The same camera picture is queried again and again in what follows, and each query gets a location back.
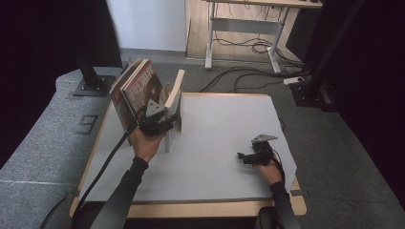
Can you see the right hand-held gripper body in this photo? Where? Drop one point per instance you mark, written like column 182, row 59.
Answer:
column 262, row 154

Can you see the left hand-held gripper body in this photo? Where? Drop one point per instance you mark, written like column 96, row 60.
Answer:
column 154, row 124

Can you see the thick white book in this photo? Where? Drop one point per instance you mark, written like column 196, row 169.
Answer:
column 176, row 95

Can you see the wooden book rack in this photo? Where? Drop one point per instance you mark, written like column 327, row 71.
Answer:
column 166, row 90

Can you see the grey magazine with red banner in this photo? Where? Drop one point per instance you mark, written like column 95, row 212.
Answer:
column 122, row 109

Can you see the red-brown illustrated magazine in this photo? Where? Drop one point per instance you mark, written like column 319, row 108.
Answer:
column 143, row 86

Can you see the person's right hand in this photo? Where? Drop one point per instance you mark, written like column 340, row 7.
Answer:
column 270, row 173

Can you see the person's left hand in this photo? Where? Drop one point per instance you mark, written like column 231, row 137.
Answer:
column 144, row 146

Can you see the light grey table sheet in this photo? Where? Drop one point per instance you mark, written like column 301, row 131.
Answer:
column 216, row 127

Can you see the grey tape strip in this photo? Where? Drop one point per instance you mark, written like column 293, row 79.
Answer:
column 299, row 192
column 71, row 193

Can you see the black metal stand, square base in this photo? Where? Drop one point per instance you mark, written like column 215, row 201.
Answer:
column 92, row 86

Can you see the wooden table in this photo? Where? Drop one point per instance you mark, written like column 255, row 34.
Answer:
column 191, row 210

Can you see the white power strip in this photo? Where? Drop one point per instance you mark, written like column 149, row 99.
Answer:
column 293, row 80

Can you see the white-legged desk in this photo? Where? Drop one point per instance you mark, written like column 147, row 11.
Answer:
column 245, row 26

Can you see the black curtain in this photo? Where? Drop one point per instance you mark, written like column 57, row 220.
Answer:
column 47, row 38
column 375, row 95

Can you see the black metal stand, slanted post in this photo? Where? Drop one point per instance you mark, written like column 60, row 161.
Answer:
column 313, row 95

